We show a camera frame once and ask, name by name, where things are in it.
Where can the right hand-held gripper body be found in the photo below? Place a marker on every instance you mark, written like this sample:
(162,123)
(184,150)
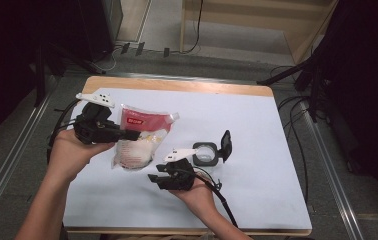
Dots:
(178,175)

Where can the black metal stand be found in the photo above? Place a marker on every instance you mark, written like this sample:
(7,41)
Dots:
(297,71)

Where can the wooden table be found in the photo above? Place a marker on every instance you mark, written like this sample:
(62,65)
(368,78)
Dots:
(177,85)

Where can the red and white refill pouch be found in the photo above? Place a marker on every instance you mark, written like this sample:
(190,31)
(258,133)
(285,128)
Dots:
(143,133)

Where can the dark cabinet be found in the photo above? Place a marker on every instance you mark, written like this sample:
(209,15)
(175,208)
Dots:
(100,26)

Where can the clear container with black lid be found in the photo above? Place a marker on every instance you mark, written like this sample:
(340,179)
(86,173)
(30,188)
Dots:
(197,160)

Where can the light wooden shelf frame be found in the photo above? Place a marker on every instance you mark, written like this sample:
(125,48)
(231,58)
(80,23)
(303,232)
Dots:
(297,36)

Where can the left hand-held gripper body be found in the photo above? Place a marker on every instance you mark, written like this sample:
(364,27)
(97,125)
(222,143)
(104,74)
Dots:
(95,128)

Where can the white cloth table cover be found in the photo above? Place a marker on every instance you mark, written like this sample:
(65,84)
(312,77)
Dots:
(260,186)

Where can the person's right hand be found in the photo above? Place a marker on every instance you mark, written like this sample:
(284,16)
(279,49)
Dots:
(197,198)

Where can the person's left hand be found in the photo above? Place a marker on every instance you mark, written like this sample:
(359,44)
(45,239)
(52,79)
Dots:
(67,153)

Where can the black tape strip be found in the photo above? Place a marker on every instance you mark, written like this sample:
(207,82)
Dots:
(166,52)
(125,48)
(140,48)

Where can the metal floor rail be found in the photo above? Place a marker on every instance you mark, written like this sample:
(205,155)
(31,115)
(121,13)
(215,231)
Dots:
(333,173)
(13,146)

